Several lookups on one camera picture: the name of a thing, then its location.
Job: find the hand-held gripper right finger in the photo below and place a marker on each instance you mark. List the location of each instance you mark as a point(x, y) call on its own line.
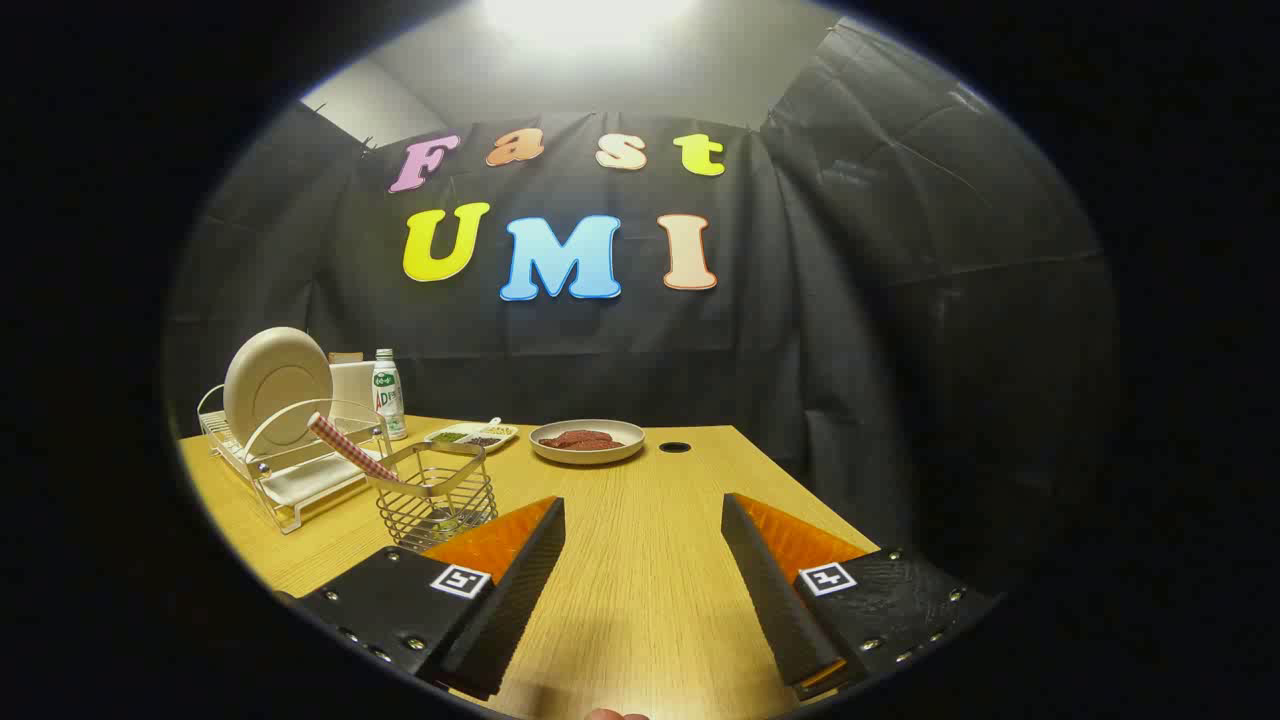
point(770, 590)

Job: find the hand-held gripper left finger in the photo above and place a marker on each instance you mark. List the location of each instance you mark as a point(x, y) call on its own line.
point(520, 590)

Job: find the beige round plate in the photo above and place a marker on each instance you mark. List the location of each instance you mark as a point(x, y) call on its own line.
point(275, 385)

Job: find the white divided dish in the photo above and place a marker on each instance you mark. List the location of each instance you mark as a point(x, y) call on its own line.
point(505, 440)

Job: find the beige plate with meat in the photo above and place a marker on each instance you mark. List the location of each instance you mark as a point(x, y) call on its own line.
point(590, 456)

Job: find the brown meat patty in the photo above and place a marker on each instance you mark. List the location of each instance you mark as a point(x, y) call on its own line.
point(562, 440)
point(603, 440)

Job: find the white bottle with green label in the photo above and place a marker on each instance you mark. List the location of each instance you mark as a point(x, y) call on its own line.
point(388, 400)

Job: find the white drip tray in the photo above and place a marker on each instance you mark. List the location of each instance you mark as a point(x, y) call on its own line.
point(310, 478)

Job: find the black backdrop cloth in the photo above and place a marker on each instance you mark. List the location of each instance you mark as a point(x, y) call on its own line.
point(800, 350)

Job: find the white toaster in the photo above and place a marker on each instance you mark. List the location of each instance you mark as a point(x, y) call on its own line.
point(355, 390)

